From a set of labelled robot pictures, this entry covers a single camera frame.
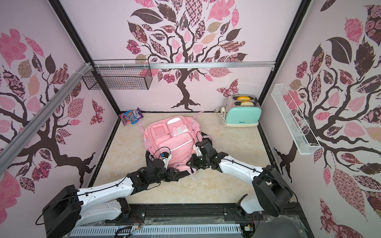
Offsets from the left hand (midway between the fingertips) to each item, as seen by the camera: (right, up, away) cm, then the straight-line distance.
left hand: (177, 174), depth 81 cm
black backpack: (+3, 0, +1) cm, 4 cm away
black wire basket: (-55, +67, +41) cm, 96 cm away
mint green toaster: (+43, +38, +19) cm, 60 cm away
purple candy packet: (-37, +37, +37) cm, 64 cm away
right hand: (+5, +5, +1) cm, 7 cm away
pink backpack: (-4, +20, +14) cm, 24 cm away
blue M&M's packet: (-42, +36, +33) cm, 64 cm away
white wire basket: (+59, +21, -16) cm, 65 cm away
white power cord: (+31, +39, +30) cm, 58 cm away
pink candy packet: (-46, +33, +33) cm, 65 cm away
